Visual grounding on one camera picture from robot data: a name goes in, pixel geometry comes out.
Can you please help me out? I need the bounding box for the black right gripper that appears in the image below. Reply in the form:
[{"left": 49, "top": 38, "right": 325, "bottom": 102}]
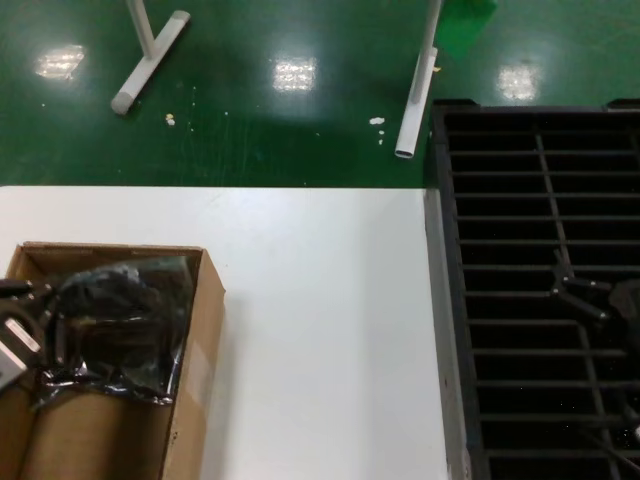
[{"left": 549, "top": 248, "right": 640, "bottom": 332}]

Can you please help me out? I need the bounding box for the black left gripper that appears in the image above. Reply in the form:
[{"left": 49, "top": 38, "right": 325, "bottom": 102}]
[{"left": 0, "top": 278, "right": 69, "bottom": 369}]

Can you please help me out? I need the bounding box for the translucent antistatic bag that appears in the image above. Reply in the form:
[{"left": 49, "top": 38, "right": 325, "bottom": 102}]
[{"left": 52, "top": 258, "right": 195, "bottom": 366}]

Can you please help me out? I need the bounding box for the brown cardboard box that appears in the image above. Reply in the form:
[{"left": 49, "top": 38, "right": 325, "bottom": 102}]
[{"left": 0, "top": 242, "right": 226, "bottom": 480}]

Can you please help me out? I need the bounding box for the black slotted container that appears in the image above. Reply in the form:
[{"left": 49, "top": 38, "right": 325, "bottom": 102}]
[{"left": 429, "top": 98, "right": 640, "bottom": 480}]

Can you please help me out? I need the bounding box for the white table leg with foot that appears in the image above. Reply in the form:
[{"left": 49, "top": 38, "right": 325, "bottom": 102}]
[
  {"left": 110, "top": 0, "right": 192, "bottom": 117},
  {"left": 394, "top": 0, "right": 445, "bottom": 160}
]

